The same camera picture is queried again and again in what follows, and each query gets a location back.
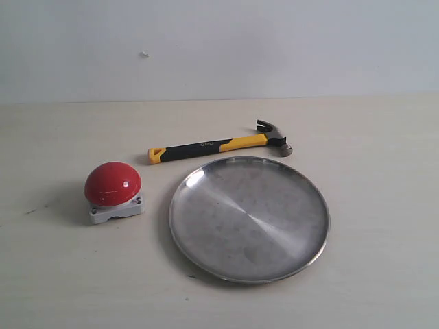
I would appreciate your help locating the yellow black claw hammer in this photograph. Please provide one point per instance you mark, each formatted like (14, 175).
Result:
(268, 135)

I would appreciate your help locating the red dome push button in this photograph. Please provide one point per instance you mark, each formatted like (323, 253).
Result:
(113, 190)

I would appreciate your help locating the round stainless steel plate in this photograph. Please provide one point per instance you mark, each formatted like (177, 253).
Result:
(249, 220)

